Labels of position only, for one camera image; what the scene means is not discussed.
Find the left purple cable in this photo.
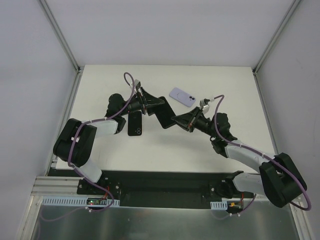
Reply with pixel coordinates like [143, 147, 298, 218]
[39, 72, 141, 222]

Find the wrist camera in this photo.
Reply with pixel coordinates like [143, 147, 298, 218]
[199, 98, 211, 115]
[131, 79, 141, 91]

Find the aluminium front rail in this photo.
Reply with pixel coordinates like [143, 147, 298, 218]
[31, 176, 81, 196]

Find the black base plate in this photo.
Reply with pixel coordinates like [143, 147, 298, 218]
[47, 167, 261, 208]

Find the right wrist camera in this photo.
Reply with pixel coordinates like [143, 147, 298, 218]
[199, 98, 211, 115]

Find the left white cable duct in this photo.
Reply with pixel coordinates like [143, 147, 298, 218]
[42, 196, 120, 208]

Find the aluminium frame post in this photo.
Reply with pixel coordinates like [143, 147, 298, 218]
[37, 0, 82, 73]
[252, 0, 303, 76]

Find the black phone case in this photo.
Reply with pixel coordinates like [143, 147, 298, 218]
[153, 96, 177, 129]

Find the right white cable duct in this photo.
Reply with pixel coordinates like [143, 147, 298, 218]
[210, 200, 228, 211]

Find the left aluminium frame post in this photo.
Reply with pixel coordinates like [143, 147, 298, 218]
[37, 0, 82, 73]

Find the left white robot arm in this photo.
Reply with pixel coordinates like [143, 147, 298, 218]
[53, 87, 165, 195]

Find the black cased phone with ring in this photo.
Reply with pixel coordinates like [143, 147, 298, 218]
[127, 111, 143, 137]

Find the white cable duct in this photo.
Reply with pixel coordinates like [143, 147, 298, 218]
[42, 196, 120, 208]
[210, 200, 228, 211]

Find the right aluminium frame post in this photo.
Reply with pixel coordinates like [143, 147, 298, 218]
[252, 0, 303, 76]

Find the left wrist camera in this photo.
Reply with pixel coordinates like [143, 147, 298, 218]
[131, 79, 141, 91]

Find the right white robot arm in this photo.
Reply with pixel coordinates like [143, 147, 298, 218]
[171, 107, 307, 208]

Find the lilac cased phone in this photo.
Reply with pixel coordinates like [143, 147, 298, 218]
[169, 87, 196, 108]

